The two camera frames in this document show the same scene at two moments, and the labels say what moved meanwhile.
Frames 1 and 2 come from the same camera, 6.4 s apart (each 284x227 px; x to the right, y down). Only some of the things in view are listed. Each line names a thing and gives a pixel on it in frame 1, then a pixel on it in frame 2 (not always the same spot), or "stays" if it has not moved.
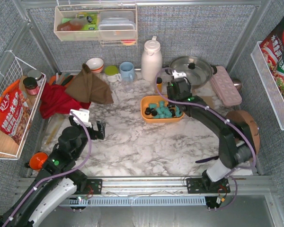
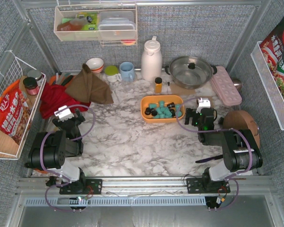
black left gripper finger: (101, 127) -> (79, 114)
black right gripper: (177, 86) -> (193, 115)
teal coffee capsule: (160, 110) stays
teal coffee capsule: (161, 103) stays
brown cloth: (87, 87) stays
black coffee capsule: (173, 112) stays
